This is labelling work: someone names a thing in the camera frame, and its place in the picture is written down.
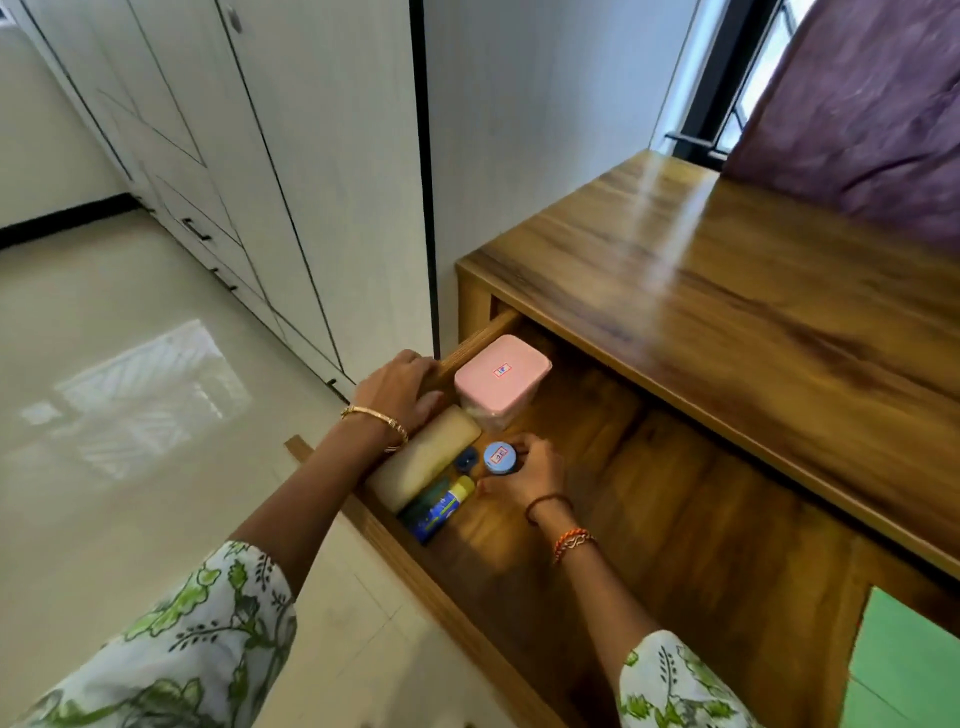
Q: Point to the person's right hand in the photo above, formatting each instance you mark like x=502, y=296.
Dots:
x=540, y=476

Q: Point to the person's left hand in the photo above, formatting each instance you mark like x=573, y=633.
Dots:
x=397, y=390

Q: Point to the small round blue tape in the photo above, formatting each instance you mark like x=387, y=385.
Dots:
x=500, y=457

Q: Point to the yellow pencil case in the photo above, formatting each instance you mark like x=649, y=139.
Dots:
x=420, y=457

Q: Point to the small blue eraser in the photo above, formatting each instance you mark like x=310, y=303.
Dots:
x=466, y=459

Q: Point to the yellow and blue highlighter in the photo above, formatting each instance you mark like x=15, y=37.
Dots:
x=442, y=506

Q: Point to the clear container pink lid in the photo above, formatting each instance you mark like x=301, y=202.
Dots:
x=499, y=375

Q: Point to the teal grey marker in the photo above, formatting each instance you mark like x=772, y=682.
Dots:
x=420, y=502

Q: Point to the wooden desk drawer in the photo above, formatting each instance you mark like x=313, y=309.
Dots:
x=675, y=540

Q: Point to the teal paper sheet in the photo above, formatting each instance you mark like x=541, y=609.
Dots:
x=915, y=637

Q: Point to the green sticky notes pad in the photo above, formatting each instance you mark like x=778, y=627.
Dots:
x=885, y=709

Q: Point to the person's left forearm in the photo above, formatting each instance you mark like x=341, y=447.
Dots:
x=315, y=502

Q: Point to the person's right forearm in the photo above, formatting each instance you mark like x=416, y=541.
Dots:
x=600, y=600

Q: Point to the wooden desk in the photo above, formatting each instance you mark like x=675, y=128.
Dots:
x=675, y=300

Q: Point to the gold bangle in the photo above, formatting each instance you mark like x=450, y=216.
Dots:
x=375, y=414

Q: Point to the right floral white green sleeve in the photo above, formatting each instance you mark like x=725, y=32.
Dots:
x=675, y=690

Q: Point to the floral white green sleeve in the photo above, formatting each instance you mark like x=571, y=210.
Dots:
x=187, y=645
x=675, y=690

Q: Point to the left floral white green sleeve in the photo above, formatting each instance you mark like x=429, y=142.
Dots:
x=187, y=645

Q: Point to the black floor strip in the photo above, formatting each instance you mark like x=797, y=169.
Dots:
x=60, y=221

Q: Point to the grey round wardrobe knob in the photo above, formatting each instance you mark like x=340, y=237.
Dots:
x=234, y=19

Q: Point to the window grille bars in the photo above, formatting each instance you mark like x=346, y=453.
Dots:
x=739, y=118

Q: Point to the purple patterned curtain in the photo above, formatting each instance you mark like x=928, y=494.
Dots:
x=862, y=112

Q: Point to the black wall trim strip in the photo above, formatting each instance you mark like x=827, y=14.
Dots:
x=426, y=187

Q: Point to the black window frame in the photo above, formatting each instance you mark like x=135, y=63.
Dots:
x=720, y=67

